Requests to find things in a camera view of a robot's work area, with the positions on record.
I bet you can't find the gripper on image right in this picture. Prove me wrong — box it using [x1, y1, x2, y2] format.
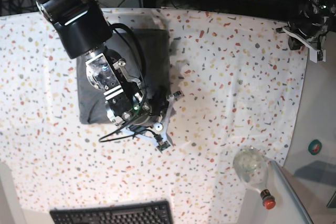
[287, 20, 328, 50]

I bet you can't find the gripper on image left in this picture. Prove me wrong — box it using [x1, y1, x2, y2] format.
[128, 86, 171, 129]

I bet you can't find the grey t-shirt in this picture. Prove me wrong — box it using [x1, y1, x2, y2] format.
[76, 29, 171, 124]

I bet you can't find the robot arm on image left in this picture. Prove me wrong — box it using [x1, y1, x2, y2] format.
[35, 0, 172, 131]

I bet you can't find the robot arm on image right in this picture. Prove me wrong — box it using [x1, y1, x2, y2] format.
[288, 0, 335, 51]

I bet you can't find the terrazzo patterned tablecloth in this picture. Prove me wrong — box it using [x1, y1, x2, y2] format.
[1, 8, 308, 223]

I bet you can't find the black computer keyboard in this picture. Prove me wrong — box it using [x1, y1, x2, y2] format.
[49, 201, 174, 224]

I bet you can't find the green tape roll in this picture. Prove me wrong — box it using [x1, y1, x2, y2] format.
[308, 140, 322, 155]

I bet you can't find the clear glass bottle red cap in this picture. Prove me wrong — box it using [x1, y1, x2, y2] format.
[233, 146, 276, 210]

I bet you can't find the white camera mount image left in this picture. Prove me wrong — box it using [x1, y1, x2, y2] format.
[121, 90, 184, 153]

